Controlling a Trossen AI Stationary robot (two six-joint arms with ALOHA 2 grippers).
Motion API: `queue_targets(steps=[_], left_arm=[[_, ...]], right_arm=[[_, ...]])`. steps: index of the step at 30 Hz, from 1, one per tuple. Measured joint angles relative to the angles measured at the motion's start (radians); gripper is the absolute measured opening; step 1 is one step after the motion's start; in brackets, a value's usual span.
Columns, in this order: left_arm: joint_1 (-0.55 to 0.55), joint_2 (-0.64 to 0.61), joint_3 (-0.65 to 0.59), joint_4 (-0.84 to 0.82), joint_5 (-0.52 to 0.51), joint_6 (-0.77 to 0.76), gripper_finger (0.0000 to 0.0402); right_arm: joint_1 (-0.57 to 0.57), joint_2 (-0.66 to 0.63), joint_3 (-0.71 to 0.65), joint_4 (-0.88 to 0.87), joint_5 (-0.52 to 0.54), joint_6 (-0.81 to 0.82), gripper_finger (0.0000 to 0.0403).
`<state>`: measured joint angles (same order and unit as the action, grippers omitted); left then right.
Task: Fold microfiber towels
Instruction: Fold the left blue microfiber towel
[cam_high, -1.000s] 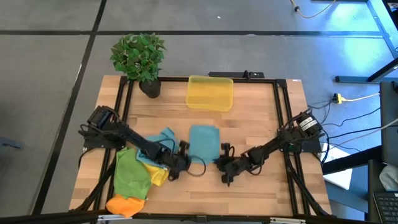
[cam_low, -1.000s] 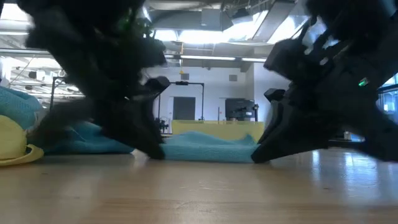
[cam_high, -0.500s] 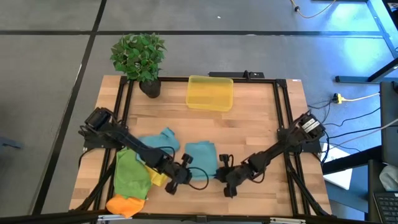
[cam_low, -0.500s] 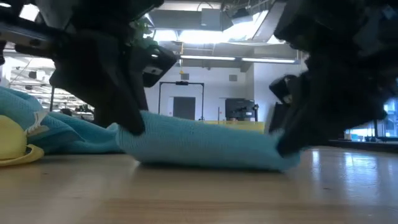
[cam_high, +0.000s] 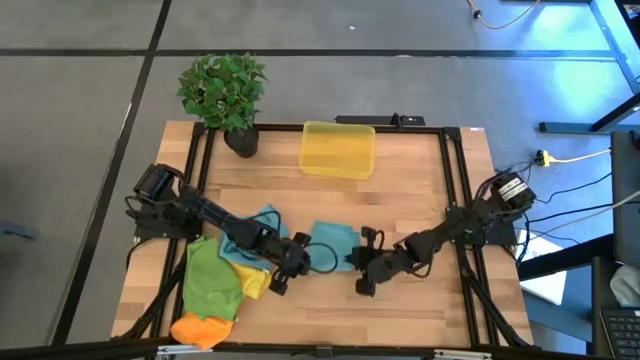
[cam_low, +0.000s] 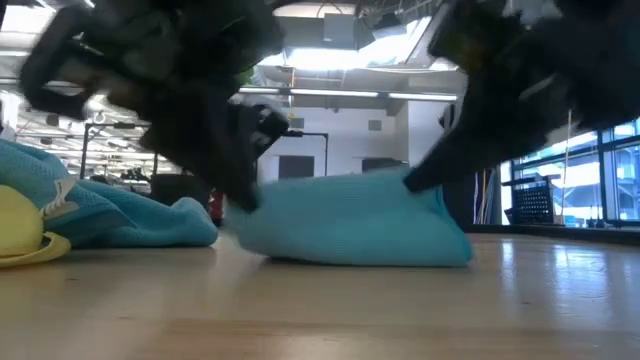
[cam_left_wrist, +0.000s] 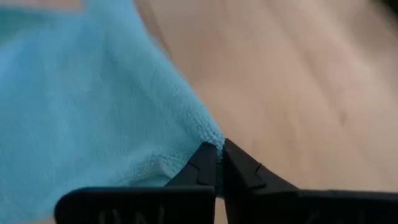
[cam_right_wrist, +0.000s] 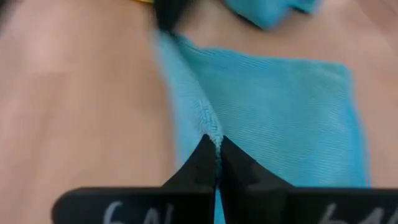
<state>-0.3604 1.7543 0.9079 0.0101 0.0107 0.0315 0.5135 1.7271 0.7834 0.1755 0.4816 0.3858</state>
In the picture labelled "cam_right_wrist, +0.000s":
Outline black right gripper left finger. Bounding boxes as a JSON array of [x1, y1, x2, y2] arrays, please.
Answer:
[[51, 133, 218, 224]]

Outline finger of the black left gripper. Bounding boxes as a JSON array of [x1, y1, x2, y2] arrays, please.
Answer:
[[154, 0, 190, 32]]

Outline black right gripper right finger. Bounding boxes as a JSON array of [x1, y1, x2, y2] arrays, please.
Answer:
[[219, 136, 398, 224]]

